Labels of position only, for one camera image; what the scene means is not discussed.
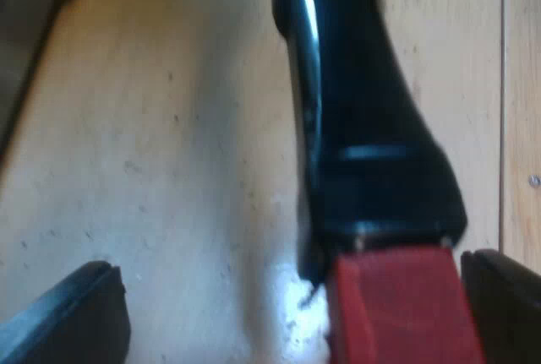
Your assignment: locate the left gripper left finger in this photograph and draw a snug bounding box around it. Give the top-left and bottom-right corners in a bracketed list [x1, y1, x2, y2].
[0, 260, 132, 364]

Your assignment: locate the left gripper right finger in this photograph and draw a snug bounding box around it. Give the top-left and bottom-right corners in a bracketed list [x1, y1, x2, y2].
[460, 248, 541, 364]

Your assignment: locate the filter holder with red-ended handle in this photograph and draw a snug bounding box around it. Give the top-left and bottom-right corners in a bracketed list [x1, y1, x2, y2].
[270, 0, 488, 364]

